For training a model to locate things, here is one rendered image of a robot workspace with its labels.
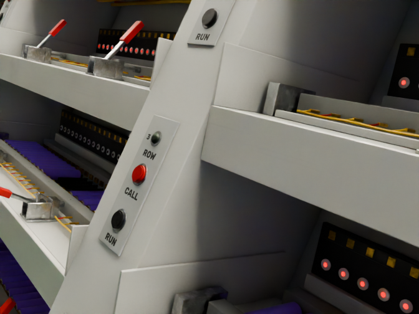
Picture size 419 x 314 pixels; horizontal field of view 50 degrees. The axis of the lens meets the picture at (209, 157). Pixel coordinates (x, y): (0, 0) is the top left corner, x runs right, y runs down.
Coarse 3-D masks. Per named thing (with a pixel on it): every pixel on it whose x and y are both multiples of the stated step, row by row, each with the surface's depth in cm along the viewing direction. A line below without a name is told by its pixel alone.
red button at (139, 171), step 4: (136, 168) 39; (140, 168) 39; (144, 168) 38; (136, 172) 39; (140, 172) 38; (144, 172) 38; (132, 176) 39; (136, 176) 39; (140, 176) 38; (136, 180) 38; (140, 180) 38
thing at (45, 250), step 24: (72, 144) 90; (0, 168) 75; (24, 192) 65; (0, 216) 59; (24, 240) 51; (48, 240) 50; (72, 240) 42; (24, 264) 51; (48, 264) 45; (48, 288) 45
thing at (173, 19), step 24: (144, 0) 96; (120, 24) 100; (144, 24) 92; (168, 24) 85; (408, 24) 49; (384, 72) 49; (96, 120) 92; (336, 216) 47; (312, 240) 48; (384, 240) 43; (312, 264) 47
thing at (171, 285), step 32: (256, 256) 43; (320, 256) 44; (352, 256) 41; (384, 256) 39; (128, 288) 35; (160, 288) 37; (192, 288) 39; (224, 288) 42; (256, 288) 45; (288, 288) 44; (320, 288) 43; (352, 288) 41; (384, 288) 39; (416, 288) 37
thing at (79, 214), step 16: (0, 144) 82; (16, 160) 73; (16, 176) 68; (32, 176) 67; (48, 192) 62; (64, 192) 61; (64, 208) 57; (80, 208) 55; (64, 224) 53; (80, 224) 53
